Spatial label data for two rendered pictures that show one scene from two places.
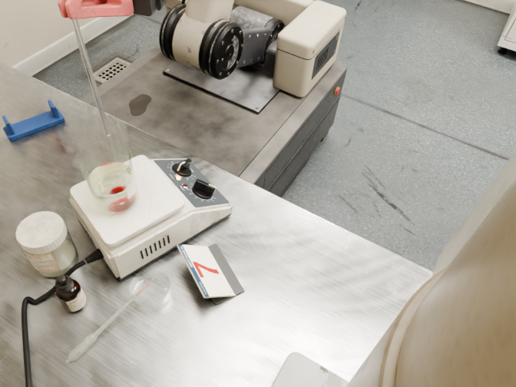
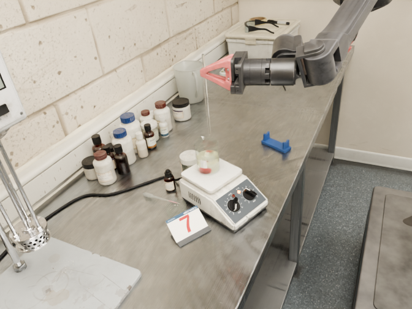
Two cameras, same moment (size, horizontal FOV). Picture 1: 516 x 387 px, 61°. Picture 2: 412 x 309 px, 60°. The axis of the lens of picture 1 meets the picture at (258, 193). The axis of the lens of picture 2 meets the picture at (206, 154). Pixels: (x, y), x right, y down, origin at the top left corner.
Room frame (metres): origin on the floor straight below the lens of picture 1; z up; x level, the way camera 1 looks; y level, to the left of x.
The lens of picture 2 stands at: (0.40, -0.57, 1.38)
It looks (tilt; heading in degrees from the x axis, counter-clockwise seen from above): 33 degrees down; 93
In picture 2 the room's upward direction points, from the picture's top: 6 degrees counter-clockwise
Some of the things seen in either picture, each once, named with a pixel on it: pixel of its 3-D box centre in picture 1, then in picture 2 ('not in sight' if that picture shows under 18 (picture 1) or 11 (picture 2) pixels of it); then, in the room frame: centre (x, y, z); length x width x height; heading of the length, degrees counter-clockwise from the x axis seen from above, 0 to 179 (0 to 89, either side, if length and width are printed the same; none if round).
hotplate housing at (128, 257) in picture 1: (148, 207); (219, 190); (0.39, 0.16, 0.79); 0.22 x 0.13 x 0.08; 133
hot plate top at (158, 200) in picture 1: (127, 197); (211, 173); (0.37, 0.18, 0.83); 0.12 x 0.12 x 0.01; 43
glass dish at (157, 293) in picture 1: (150, 290); (176, 208); (0.27, 0.13, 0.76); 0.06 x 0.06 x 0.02
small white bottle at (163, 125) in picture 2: not in sight; (163, 125); (0.20, 0.54, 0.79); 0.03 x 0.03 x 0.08
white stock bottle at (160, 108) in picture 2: not in sight; (162, 116); (0.19, 0.60, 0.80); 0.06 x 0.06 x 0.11
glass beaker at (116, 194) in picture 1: (109, 180); (206, 156); (0.36, 0.19, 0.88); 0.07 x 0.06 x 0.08; 111
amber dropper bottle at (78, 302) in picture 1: (68, 291); (168, 179); (0.25, 0.23, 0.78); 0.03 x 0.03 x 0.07
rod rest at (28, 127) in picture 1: (32, 119); (276, 141); (0.58, 0.42, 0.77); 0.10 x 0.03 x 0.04; 131
